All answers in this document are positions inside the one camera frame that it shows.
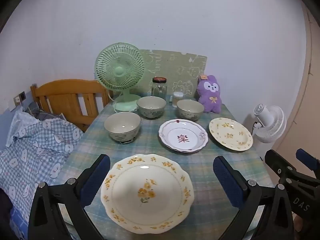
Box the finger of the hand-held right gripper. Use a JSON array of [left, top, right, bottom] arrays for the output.
[[264, 149, 297, 180], [296, 148, 320, 179]]

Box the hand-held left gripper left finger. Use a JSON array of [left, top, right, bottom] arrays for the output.
[[28, 154, 111, 240]]

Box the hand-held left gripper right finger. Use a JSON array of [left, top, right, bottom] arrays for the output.
[[213, 156, 295, 240]]

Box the cream plate with yellow flowers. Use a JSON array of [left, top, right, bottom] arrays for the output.
[[100, 154, 195, 235], [209, 117, 254, 152]]

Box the grey-green floral ceramic bowl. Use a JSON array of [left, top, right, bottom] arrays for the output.
[[104, 112, 141, 143], [176, 99, 205, 122], [136, 96, 167, 119]]

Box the white plate with red character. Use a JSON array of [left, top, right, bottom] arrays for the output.
[[158, 119, 209, 153]]

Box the white floor fan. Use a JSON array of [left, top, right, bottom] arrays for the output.
[[251, 104, 287, 144]]

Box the blue checked printed blanket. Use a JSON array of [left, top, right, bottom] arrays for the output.
[[0, 107, 84, 230]]

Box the grey plaid pillow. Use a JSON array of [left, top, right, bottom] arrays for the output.
[[24, 102, 65, 122]]

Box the blue bed sheet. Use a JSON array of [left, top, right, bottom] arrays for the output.
[[9, 205, 32, 233]]

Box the purple plush toy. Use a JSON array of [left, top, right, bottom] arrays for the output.
[[196, 74, 222, 113]]

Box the wooden bed headboard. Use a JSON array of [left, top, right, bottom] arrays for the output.
[[30, 79, 110, 133]]

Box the dark cloth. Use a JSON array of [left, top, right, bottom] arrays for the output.
[[0, 187, 13, 233]]

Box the cotton swab container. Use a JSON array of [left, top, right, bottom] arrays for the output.
[[172, 91, 184, 108]]

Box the clear glass jar dark lid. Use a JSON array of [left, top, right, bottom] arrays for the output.
[[151, 77, 167, 102]]

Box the green desk fan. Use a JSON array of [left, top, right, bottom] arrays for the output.
[[94, 43, 145, 113]]

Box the green fan power cable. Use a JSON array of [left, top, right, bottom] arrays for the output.
[[108, 87, 118, 104]]

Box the green patterned wall board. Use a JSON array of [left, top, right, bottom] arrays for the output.
[[136, 50, 208, 100]]

